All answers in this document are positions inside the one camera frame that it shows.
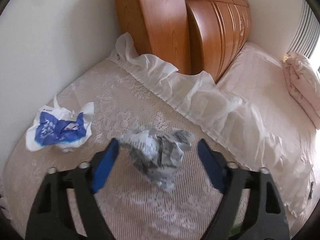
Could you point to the white radiator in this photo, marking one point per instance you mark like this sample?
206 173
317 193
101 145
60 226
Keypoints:
307 34

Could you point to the pink bed sheet mattress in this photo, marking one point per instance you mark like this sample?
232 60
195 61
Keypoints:
258 77

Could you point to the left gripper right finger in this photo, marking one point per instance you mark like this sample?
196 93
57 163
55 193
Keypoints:
265 217

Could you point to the grey white wrapper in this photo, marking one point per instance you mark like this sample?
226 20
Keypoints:
157 157

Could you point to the orange wooden headboard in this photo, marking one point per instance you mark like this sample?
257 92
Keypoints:
218 29

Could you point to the folded pink blanket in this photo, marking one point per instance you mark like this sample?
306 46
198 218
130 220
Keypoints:
302 91

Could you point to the white lace cover cloth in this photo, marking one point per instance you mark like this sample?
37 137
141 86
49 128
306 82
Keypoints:
131 92

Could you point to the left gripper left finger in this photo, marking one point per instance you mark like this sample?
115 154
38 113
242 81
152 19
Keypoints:
50 216

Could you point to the blue white bag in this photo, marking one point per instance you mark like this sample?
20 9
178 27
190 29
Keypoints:
60 127

